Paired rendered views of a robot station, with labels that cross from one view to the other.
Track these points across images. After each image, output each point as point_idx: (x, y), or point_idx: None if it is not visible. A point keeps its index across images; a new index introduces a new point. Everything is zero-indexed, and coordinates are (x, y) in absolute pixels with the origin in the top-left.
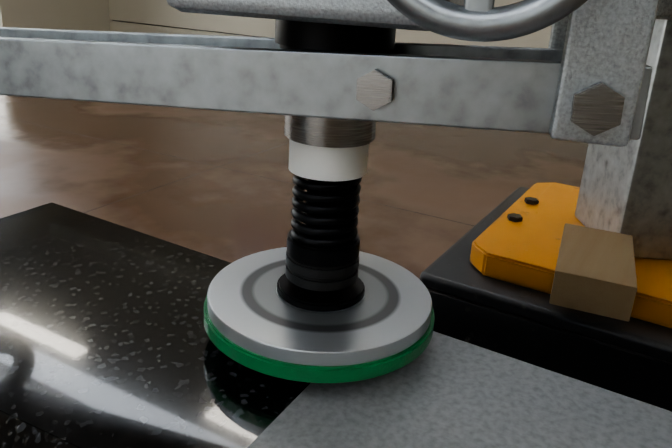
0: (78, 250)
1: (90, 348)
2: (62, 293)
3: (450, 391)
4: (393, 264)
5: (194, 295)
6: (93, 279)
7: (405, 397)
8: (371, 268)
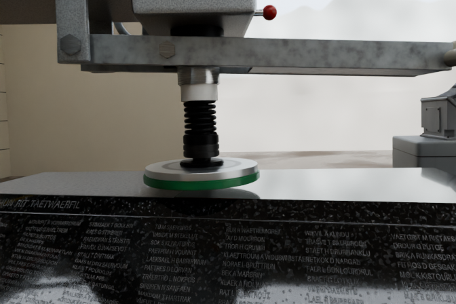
0: (389, 189)
1: (287, 176)
2: (339, 180)
3: (137, 186)
4: (167, 172)
5: (281, 188)
6: (342, 184)
7: None
8: (180, 170)
